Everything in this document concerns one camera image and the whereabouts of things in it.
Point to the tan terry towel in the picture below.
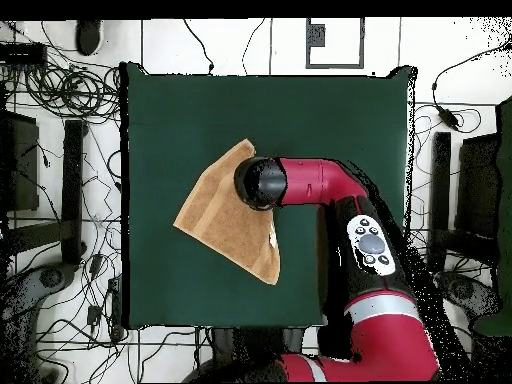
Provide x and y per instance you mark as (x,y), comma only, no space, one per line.
(232,232)

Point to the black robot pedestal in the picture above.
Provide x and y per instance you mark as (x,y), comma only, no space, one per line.
(256,340)

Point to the black oval device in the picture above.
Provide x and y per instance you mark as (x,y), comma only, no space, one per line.
(88,36)

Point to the small black power adapter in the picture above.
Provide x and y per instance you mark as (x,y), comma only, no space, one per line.
(96,264)
(94,315)

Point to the black power adapter brick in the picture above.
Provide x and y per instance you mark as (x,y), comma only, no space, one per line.
(447,116)

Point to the dark green table cloth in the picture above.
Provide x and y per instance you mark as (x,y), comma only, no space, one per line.
(180,112)

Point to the long black power strip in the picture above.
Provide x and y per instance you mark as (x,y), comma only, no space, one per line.
(116,304)

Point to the dark grey square plate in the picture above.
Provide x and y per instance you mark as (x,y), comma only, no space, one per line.
(317,36)

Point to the black equipment box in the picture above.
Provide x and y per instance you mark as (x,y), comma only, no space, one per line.
(478,188)
(22,168)

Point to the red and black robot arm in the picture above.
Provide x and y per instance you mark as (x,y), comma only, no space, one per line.
(312,180)

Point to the grey square floor frame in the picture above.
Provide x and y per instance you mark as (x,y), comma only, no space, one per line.
(335,65)

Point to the grey stand base with caster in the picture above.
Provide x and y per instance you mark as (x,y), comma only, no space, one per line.
(464,290)
(52,276)

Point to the black stand foot bar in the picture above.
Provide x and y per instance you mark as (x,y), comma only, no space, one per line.
(72,192)
(439,200)

